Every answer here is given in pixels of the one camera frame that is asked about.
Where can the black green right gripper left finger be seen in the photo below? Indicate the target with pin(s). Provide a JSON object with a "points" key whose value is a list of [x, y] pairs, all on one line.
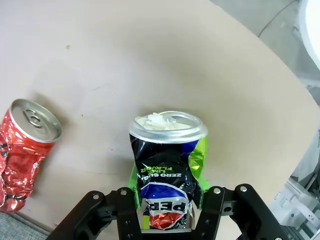
{"points": [[125, 210]]}

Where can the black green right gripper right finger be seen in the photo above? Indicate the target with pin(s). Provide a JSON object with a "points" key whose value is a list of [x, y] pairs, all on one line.
{"points": [[215, 212]]}

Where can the crushed black Pepsi lime can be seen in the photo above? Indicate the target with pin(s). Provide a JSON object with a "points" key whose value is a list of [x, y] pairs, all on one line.
{"points": [[168, 165]]}

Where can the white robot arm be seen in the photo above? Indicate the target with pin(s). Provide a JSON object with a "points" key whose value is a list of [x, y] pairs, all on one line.
{"points": [[311, 27]]}

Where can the crushed red soda can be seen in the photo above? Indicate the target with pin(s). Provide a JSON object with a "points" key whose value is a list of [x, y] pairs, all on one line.
{"points": [[23, 155]]}

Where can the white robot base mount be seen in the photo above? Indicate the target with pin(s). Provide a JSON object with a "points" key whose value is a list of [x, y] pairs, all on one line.
{"points": [[298, 200]]}

